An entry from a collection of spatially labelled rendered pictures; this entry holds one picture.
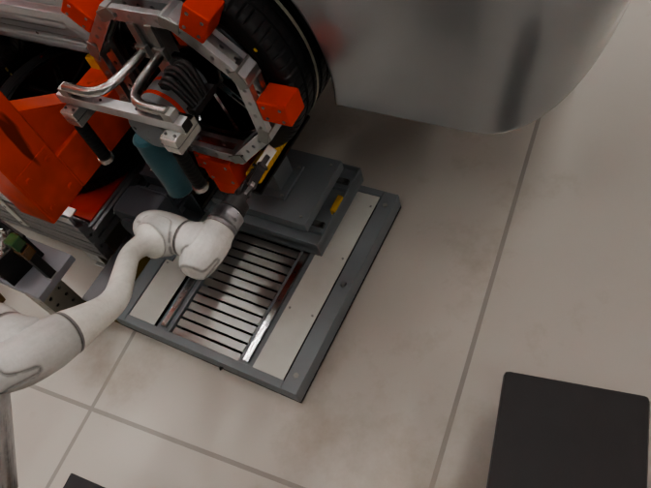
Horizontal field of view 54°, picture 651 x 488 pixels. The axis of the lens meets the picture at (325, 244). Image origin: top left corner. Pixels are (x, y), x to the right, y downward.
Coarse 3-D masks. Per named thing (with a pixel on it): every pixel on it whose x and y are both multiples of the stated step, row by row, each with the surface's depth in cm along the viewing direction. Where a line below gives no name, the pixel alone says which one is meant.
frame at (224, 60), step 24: (120, 0) 159; (144, 0) 154; (168, 0) 152; (96, 24) 165; (168, 24) 150; (96, 48) 175; (216, 48) 153; (240, 72) 155; (120, 96) 192; (192, 144) 197; (216, 144) 199; (240, 144) 192; (264, 144) 176
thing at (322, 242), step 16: (352, 176) 237; (336, 192) 235; (352, 192) 235; (208, 208) 244; (336, 208) 227; (256, 224) 235; (272, 224) 233; (320, 224) 224; (336, 224) 231; (272, 240) 236; (288, 240) 229; (304, 240) 223; (320, 240) 222
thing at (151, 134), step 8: (160, 72) 172; (200, 72) 173; (152, 88) 168; (160, 88) 167; (144, 96) 167; (152, 96) 166; (160, 96) 166; (168, 96) 166; (176, 96) 167; (160, 104) 165; (168, 104) 166; (176, 104) 167; (184, 104) 169; (184, 112) 169; (128, 120) 169; (136, 128) 171; (144, 128) 168; (152, 128) 166; (160, 128) 165; (144, 136) 172; (152, 136) 170; (160, 136) 168; (160, 144) 172
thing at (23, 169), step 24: (0, 96) 176; (0, 120) 178; (24, 120) 185; (0, 144) 180; (24, 144) 187; (0, 168) 182; (24, 168) 189; (48, 168) 196; (24, 192) 191; (48, 192) 199; (72, 192) 207; (48, 216) 202
